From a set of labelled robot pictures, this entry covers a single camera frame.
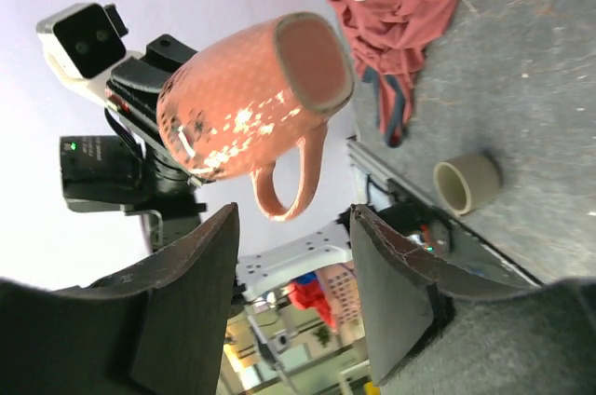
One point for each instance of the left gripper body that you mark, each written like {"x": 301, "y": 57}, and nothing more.
{"x": 131, "y": 170}

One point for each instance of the red cloth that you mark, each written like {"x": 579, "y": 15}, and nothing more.
{"x": 387, "y": 40}

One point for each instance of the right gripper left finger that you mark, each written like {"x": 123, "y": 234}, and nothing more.
{"x": 157, "y": 327}

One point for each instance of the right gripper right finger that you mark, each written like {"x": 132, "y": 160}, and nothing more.
{"x": 408, "y": 291}

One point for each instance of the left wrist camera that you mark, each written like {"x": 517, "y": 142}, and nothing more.
{"x": 82, "y": 44}

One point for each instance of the small pink printed mug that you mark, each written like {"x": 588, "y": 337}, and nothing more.
{"x": 258, "y": 102}

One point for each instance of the olive green small cup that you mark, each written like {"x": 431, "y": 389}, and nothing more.
{"x": 468, "y": 182}

